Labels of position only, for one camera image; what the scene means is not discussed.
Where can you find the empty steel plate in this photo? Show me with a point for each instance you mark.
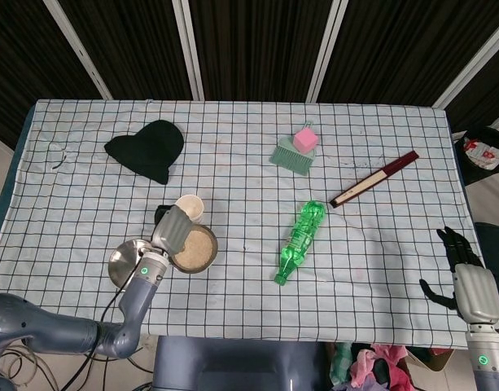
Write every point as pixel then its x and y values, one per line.
pixel 123 260

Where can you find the white partition frame post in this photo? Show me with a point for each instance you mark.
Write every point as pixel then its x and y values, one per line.
pixel 188 49
pixel 80 51
pixel 473 61
pixel 326 51

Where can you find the green plastic bottle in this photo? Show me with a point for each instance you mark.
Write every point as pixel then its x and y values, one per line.
pixel 302 240

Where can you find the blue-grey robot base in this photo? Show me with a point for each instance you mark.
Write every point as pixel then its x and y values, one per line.
pixel 237 362

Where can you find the brown cardboard box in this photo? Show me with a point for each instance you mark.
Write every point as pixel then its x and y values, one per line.
pixel 434 359

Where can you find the black bag with red print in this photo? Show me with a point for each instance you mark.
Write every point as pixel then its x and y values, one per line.
pixel 483 156

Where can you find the blue checkered tablecloth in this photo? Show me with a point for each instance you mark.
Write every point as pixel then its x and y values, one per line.
pixel 249 134

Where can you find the pink cube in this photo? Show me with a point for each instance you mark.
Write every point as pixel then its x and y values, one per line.
pixel 305 140

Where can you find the white paper cup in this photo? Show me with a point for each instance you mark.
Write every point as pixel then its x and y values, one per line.
pixel 194 207

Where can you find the steel bowl holding rice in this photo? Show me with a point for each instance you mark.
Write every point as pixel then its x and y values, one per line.
pixel 214 254

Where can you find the black chair seat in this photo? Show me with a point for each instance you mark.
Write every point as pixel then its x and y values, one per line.
pixel 496 244

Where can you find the dark red folded fan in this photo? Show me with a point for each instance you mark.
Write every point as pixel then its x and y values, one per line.
pixel 373 179

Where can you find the black knit beanie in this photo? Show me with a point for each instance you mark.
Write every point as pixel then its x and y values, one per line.
pixel 149 148

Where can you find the colourful clothes pile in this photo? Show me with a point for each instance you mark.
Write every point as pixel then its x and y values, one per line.
pixel 371 368

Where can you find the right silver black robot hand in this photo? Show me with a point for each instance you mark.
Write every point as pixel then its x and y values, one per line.
pixel 477 291

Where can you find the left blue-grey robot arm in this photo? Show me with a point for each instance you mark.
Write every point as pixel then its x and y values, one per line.
pixel 137 295

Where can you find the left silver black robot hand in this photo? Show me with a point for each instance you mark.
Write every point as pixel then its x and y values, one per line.
pixel 173 230

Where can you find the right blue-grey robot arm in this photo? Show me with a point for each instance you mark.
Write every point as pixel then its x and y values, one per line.
pixel 489 360

